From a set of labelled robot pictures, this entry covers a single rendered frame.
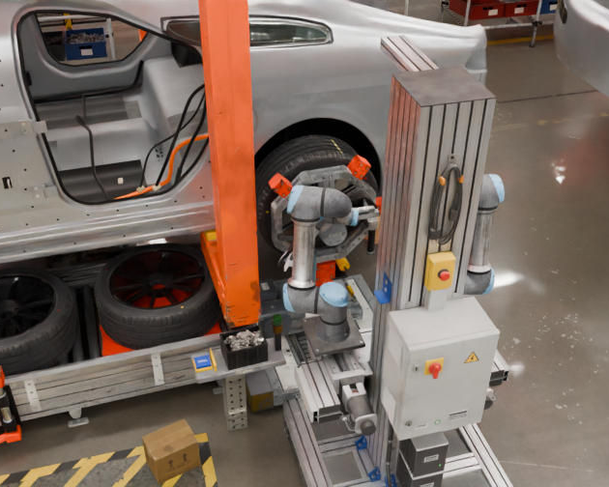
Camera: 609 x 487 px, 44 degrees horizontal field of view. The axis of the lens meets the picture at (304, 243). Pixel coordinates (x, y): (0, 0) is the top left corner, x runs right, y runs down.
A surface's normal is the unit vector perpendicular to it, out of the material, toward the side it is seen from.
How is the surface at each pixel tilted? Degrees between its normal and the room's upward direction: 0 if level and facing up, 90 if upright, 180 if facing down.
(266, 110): 90
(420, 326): 0
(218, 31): 90
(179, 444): 0
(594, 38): 86
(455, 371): 90
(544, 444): 0
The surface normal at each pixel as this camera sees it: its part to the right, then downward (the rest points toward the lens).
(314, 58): 0.30, 0.42
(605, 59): -0.94, 0.17
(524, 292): 0.00, -0.81
